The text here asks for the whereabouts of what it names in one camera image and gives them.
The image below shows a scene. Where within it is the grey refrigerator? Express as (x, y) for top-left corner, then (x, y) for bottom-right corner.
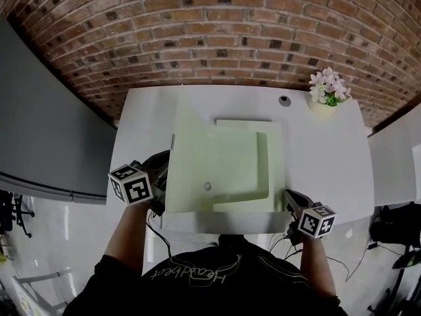
(0, 16), (118, 205)

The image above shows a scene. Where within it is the white bookshelf cabinet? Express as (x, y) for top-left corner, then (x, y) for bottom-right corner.
(366, 102), (421, 207)

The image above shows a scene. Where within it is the black floor cable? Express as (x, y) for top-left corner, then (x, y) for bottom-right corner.
(325, 242), (376, 282)

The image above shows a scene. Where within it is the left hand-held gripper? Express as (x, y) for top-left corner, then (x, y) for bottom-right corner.
(107, 149), (172, 217)

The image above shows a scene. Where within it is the person's right forearm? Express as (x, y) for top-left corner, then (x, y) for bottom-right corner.
(301, 234), (338, 298)

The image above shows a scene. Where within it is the person's left forearm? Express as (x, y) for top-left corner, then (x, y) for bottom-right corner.
(103, 198), (155, 276)

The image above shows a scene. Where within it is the potted pink flower plant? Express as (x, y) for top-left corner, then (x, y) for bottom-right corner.
(308, 66), (353, 115)

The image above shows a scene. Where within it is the white desk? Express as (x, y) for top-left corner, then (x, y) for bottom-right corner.
(105, 84), (376, 235)

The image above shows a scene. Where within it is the light green paper sheet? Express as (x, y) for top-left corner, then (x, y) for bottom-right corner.
(164, 94), (285, 214)

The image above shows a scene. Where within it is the black office chair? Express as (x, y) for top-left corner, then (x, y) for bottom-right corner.
(0, 191), (36, 240)

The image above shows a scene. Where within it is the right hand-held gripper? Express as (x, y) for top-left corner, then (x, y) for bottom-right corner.
(283, 188), (339, 246)

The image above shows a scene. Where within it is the person's black shirt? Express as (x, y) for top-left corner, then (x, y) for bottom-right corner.
(62, 234), (348, 316)

